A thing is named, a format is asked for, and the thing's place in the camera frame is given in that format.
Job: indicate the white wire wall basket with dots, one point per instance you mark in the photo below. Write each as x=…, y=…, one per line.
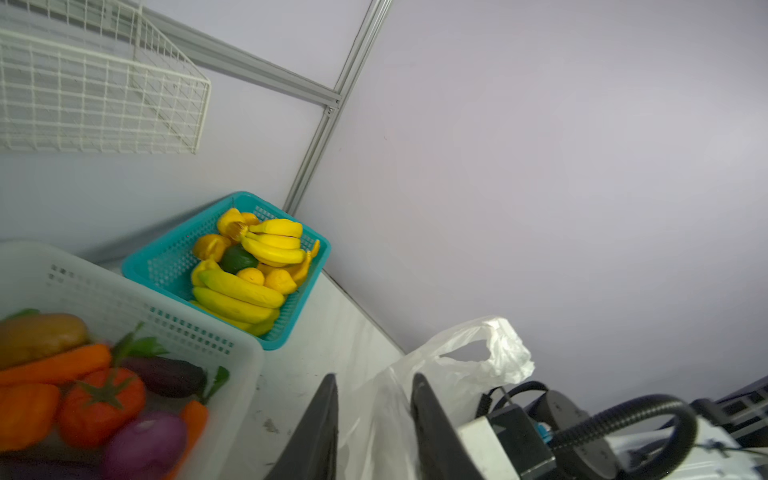
x=96, y=76

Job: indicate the white plastic vegetable basket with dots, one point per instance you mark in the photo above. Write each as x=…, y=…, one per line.
x=39, y=276

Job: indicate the yellow-green toy mango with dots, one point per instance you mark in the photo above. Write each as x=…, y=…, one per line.
x=240, y=302

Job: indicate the toy carrot back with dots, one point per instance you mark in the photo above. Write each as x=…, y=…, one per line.
x=75, y=364

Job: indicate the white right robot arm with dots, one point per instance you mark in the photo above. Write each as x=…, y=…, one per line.
x=654, y=436

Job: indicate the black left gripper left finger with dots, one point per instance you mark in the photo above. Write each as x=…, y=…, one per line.
x=311, y=452

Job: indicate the green toy avocado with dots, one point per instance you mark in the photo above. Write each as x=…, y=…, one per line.
x=236, y=258

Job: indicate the toy carrot front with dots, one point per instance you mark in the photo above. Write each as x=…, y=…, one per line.
x=195, y=416

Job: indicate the toy carrot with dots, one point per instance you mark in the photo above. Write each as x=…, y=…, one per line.
x=195, y=416
x=75, y=364

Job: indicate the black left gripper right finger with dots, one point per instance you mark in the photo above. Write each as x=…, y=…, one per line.
x=441, y=454

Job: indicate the red toy tomato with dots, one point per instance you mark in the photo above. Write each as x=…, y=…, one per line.
x=98, y=406

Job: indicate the dark purple toy eggplant right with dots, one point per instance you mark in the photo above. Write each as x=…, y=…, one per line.
x=173, y=378

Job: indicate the toy banana bunch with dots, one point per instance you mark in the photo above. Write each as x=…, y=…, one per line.
x=276, y=242

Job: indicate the purple toy onion front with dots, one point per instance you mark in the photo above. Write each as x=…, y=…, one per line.
x=147, y=448

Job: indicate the brown toy potato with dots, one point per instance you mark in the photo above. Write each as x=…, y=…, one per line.
x=30, y=338

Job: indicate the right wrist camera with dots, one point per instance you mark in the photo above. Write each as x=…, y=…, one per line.
x=509, y=444

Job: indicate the long purple toy eggplant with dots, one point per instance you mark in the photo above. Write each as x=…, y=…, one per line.
x=28, y=469

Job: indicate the white plastic grocery bag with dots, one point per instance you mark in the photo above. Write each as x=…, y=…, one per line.
x=377, y=433

